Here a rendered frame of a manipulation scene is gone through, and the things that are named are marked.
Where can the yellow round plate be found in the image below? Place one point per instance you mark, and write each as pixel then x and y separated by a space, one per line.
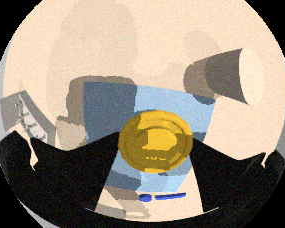
pixel 155 142

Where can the light blue flat square mat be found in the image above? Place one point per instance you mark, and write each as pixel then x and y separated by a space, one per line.
pixel 108 106

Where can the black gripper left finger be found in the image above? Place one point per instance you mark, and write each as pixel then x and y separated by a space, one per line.
pixel 86 168

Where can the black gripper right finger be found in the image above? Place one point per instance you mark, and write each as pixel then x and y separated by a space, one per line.
pixel 216 173

